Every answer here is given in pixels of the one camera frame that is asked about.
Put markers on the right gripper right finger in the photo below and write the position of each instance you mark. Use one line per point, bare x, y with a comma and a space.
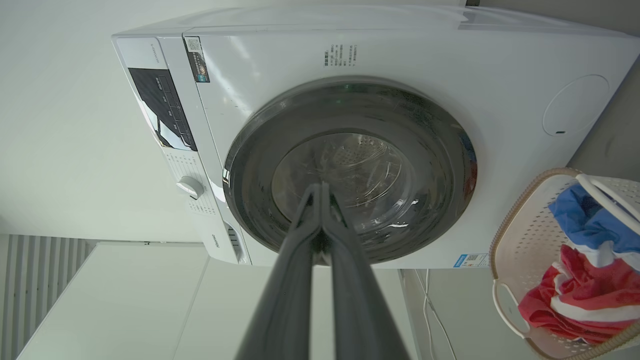
355, 300

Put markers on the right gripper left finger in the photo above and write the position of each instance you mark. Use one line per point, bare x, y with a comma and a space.
285, 280

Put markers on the washer door glass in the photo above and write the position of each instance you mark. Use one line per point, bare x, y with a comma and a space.
425, 150

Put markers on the white front-load washing machine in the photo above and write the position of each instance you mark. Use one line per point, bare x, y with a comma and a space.
280, 55

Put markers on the white detergent drawer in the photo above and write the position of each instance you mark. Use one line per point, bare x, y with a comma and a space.
225, 245

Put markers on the blue energy label sticker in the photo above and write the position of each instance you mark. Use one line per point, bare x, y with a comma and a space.
471, 260

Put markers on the white round control knob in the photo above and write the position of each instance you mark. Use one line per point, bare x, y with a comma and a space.
191, 187

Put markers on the cream perforated laundry basket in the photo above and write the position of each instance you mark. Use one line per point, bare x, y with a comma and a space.
530, 235

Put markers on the black control display panel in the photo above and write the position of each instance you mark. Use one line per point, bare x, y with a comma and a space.
162, 107

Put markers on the printed text label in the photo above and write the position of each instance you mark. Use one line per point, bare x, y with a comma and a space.
340, 56

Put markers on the red and white garment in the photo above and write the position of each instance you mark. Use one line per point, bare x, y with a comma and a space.
590, 285

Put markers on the black rectangular sticker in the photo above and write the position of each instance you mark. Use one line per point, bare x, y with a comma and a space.
197, 60

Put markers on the blue and white garment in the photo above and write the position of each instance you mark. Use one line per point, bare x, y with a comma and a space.
585, 220

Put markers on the white slatted radiator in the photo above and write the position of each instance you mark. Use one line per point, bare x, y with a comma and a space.
35, 280

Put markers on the round white filter cover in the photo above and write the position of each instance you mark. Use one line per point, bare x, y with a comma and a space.
575, 105

